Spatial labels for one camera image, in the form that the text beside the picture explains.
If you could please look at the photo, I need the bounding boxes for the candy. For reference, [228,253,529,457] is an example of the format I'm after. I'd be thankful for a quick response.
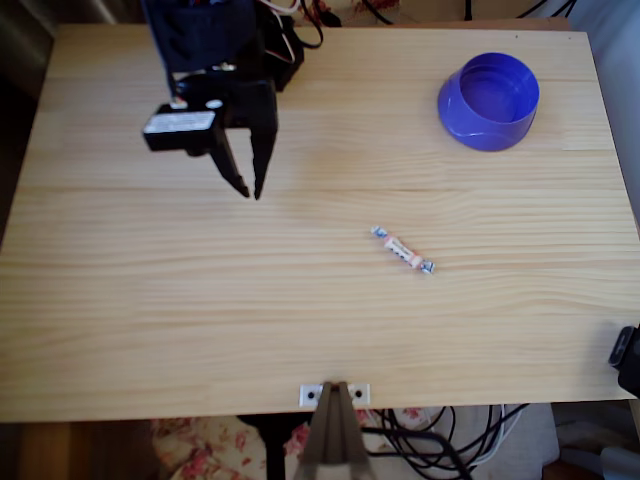
[369,224,438,276]

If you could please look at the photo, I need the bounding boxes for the purple plastic bowl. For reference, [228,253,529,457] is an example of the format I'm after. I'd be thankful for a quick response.
[437,51,542,153]

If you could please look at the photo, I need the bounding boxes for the black gripper-mounted webcam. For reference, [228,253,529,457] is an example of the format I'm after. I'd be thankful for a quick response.
[141,102,224,158]

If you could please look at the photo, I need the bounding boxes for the floral cushion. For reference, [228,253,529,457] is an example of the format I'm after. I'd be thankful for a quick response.
[149,407,426,480]

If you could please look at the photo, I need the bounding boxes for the black stand leg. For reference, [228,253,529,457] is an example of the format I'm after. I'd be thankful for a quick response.
[237,413,312,480]

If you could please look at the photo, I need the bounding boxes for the black power cable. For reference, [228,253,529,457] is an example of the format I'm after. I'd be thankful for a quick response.
[359,0,396,25]

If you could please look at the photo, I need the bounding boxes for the white metal bracket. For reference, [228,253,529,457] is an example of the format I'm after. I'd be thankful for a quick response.
[298,382,372,408]

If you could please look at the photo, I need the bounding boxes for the grey camera stand beam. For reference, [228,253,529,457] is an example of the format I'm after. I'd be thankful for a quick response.
[294,380,374,480]

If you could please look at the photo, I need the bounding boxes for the white cable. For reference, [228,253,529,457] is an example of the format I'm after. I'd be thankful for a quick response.
[449,404,508,469]

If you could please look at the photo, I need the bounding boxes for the black table-edge camera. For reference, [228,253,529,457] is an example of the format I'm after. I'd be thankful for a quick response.
[607,323,640,401]

